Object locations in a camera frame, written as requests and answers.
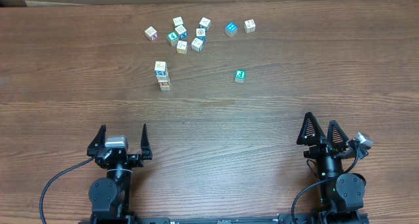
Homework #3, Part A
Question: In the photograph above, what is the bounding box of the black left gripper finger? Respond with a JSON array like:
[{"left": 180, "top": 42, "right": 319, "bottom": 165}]
[
  {"left": 86, "top": 124, "right": 106, "bottom": 157},
  {"left": 140, "top": 124, "right": 153, "bottom": 160}
]

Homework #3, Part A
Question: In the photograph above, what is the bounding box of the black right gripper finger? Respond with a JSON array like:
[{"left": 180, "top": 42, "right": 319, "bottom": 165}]
[
  {"left": 327, "top": 120, "right": 349, "bottom": 149},
  {"left": 297, "top": 112, "right": 327, "bottom": 145}
]

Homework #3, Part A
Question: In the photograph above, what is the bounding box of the number 3 wooden block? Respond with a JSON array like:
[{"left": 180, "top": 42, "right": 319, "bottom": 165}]
[{"left": 156, "top": 75, "right": 170, "bottom": 81}]

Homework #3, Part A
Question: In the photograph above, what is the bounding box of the blue sided wooden block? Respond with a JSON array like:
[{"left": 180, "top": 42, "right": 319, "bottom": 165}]
[{"left": 154, "top": 61, "right": 167, "bottom": 76}]

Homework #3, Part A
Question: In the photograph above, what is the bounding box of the red E wooden block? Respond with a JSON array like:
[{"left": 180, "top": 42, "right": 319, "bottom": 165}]
[{"left": 158, "top": 80, "right": 170, "bottom": 87}]

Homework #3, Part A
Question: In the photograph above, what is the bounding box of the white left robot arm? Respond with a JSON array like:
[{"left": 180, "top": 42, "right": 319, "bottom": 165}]
[{"left": 87, "top": 125, "right": 314, "bottom": 223}]

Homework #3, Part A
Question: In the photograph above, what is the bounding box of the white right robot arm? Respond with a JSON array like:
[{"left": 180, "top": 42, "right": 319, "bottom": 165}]
[{"left": 299, "top": 119, "right": 373, "bottom": 223}]

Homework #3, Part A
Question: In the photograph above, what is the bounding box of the green letter wooden block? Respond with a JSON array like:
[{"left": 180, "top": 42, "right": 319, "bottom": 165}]
[{"left": 234, "top": 69, "right": 246, "bottom": 83}]

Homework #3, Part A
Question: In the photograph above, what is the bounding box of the green 4 wooden block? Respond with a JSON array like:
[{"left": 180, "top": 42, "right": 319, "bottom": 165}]
[{"left": 167, "top": 31, "right": 179, "bottom": 46}]

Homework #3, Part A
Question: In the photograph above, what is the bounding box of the red X wooden block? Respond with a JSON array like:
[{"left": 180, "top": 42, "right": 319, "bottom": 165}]
[{"left": 145, "top": 26, "right": 158, "bottom": 41}]

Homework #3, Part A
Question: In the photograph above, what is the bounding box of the letter K wooden block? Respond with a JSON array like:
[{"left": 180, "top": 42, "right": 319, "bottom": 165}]
[{"left": 244, "top": 19, "right": 256, "bottom": 33}]

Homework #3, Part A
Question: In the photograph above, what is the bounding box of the blue X wooden block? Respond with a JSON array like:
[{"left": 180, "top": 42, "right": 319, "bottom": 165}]
[{"left": 175, "top": 25, "right": 188, "bottom": 40}]

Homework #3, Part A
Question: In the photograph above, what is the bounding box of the blue framed wooden block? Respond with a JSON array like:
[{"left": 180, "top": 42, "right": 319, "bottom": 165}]
[{"left": 196, "top": 28, "right": 206, "bottom": 41}]

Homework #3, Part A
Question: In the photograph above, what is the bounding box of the blue top wooden block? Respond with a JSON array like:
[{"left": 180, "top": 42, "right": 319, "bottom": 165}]
[{"left": 225, "top": 22, "right": 238, "bottom": 37}]

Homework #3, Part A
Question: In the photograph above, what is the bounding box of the plain top wooden block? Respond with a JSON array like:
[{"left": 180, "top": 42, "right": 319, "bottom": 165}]
[{"left": 173, "top": 16, "right": 183, "bottom": 27}]

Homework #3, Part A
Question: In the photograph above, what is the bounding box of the teal edged wooden block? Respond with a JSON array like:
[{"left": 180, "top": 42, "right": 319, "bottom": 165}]
[{"left": 199, "top": 17, "right": 211, "bottom": 31}]

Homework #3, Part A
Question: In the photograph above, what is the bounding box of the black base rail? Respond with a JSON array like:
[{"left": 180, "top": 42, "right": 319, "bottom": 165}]
[{"left": 78, "top": 214, "right": 369, "bottom": 224}]

